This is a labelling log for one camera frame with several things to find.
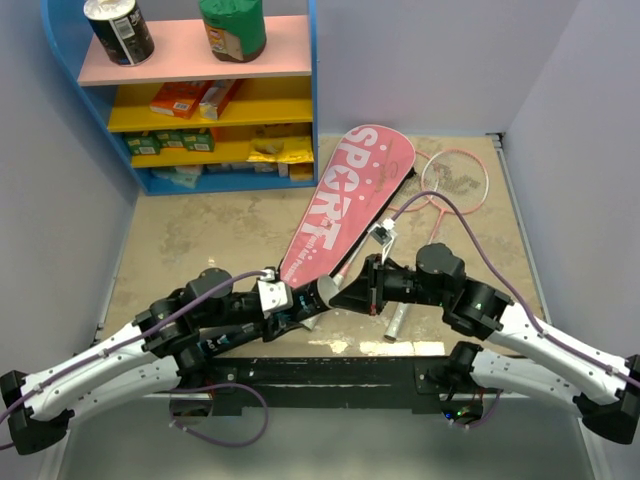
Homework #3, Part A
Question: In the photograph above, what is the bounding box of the blue shelf unit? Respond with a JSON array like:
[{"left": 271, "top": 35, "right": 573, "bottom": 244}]
[{"left": 40, "top": 1, "right": 318, "bottom": 196}]

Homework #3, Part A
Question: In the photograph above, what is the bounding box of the green box middle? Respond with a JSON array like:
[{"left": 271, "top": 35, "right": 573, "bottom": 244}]
[{"left": 154, "top": 130, "right": 184, "bottom": 149}]

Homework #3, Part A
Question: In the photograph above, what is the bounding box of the pale packet bottom shelf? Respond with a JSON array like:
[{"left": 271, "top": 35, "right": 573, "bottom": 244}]
[{"left": 150, "top": 165, "right": 203, "bottom": 189}]

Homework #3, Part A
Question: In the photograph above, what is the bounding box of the yellow box bottom shelf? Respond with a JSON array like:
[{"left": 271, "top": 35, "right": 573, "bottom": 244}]
[{"left": 289, "top": 163, "right": 314, "bottom": 182}]

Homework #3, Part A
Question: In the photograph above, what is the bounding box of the green box right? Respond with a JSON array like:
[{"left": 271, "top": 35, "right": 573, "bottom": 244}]
[{"left": 180, "top": 128, "right": 215, "bottom": 152}]

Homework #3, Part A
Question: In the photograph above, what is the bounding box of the black shuttlecock tube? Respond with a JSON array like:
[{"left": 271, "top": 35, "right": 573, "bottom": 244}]
[{"left": 198, "top": 275, "right": 338, "bottom": 358}]

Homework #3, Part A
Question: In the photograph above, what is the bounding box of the green box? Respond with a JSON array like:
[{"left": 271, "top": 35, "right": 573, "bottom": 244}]
[
  {"left": 123, "top": 131, "right": 161, "bottom": 156},
  {"left": 180, "top": 128, "right": 215, "bottom": 152},
  {"left": 154, "top": 130, "right": 184, "bottom": 149}
]

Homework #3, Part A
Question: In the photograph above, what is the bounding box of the pink racket cover bag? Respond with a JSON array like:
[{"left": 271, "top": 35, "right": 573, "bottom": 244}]
[{"left": 280, "top": 124, "right": 416, "bottom": 288}]

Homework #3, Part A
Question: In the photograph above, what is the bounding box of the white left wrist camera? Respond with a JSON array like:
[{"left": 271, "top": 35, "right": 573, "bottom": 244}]
[{"left": 257, "top": 269, "right": 293, "bottom": 318}]

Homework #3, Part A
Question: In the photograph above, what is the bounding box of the yellow snack bag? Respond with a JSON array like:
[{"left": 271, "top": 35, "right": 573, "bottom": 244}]
[{"left": 248, "top": 136, "right": 314, "bottom": 165}]

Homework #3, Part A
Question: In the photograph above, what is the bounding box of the pink racket on table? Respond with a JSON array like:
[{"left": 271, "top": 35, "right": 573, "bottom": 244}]
[{"left": 383, "top": 148, "right": 490, "bottom": 342}]

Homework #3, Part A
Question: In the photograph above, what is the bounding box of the red white snack box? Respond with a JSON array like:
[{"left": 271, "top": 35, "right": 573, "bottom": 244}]
[{"left": 199, "top": 79, "right": 243, "bottom": 120}]

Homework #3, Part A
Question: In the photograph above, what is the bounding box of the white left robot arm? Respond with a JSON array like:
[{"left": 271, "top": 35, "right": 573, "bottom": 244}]
[{"left": 1, "top": 268, "right": 337, "bottom": 455}]

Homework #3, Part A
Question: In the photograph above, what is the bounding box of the pink racket under bag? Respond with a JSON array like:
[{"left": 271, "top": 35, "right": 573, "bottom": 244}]
[{"left": 332, "top": 151, "right": 443, "bottom": 288}]

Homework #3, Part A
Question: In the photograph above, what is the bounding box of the orange snack box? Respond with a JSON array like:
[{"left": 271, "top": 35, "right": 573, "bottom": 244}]
[{"left": 149, "top": 81, "right": 210, "bottom": 119}]

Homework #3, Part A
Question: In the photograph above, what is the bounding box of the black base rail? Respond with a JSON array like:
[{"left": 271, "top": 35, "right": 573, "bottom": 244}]
[{"left": 149, "top": 339, "right": 501, "bottom": 426}]

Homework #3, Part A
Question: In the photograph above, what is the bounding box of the green box left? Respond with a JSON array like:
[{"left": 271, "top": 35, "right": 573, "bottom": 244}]
[{"left": 123, "top": 131, "right": 161, "bottom": 156}]

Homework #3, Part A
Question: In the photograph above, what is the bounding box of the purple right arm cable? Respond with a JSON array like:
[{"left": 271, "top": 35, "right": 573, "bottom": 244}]
[{"left": 389, "top": 190, "right": 640, "bottom": 389}]

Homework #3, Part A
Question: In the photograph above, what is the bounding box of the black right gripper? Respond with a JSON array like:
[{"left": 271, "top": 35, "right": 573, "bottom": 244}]
[{"left": 328, "top": 256, "right": 444, "bottom": 318}]

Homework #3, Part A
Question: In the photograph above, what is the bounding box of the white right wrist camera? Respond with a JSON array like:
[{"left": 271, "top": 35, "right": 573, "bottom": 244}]
[{"left": 369, "top": 218, "right": 397, "bottom": 263}]

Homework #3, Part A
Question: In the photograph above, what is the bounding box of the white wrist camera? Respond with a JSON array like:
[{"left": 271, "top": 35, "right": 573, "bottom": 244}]
[
  {"left": 257, "top": 269, "right": 293, "bottom": 318},
  {"left": 369, "top": 218, "right": 397, "bottom": 263}
]

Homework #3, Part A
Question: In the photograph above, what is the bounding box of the black white canister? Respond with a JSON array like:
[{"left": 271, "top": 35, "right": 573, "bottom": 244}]
[{"left": 83, "top": 0, "right": 155, "bottom": 67}]

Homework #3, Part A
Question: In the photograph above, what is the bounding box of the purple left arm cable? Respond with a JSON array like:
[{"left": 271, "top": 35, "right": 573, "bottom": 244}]
[{"left": 0, "top": 269, "right": 274, "bottom": 451}]

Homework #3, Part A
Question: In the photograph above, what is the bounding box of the green brown canister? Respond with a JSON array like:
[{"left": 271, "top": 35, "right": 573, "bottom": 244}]
[{"left": 198, "top": 0, "right": 267, "bottom": 63}]

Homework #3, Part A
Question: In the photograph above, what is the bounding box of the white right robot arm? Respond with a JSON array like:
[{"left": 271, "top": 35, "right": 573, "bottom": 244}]
[{"left": 329, "top": 243, "right": 639, "bottom": 445}]

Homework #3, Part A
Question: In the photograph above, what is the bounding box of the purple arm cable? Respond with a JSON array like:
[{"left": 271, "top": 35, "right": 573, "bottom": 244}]
[
  {"left": 0, "top": 269, "right": 274, "bottom": 451},
  {"left": 389, "top": 190, "right": 640, "bottom": 389}
]

